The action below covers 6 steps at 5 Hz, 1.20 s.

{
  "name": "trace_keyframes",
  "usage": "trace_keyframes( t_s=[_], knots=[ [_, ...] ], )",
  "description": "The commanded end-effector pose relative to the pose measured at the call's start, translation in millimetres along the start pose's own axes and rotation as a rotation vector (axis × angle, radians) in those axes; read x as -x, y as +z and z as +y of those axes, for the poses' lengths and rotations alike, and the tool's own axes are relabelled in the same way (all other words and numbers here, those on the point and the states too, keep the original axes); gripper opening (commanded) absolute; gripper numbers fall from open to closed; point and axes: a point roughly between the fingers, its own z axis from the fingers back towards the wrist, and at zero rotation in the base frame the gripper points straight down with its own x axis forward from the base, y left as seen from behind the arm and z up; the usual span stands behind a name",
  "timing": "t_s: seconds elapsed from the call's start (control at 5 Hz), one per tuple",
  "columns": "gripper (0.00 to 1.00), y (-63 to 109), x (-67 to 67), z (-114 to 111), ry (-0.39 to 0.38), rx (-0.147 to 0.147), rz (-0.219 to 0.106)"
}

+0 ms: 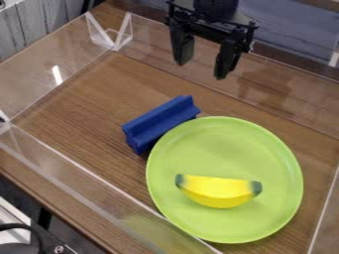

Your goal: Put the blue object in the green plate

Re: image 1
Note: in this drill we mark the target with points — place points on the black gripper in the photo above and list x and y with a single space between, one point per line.
216 21

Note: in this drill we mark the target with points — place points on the black device with knob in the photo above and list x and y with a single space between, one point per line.
23 240

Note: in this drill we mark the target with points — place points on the green round plate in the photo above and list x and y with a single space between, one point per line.
225 147

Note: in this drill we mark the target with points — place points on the blue plastic block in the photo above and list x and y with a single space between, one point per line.
148 127

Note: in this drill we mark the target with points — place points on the yellow toy banana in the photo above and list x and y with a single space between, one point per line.
217 192

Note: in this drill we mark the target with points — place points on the clear acrylic enclosure wall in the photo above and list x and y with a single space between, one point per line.
100 72

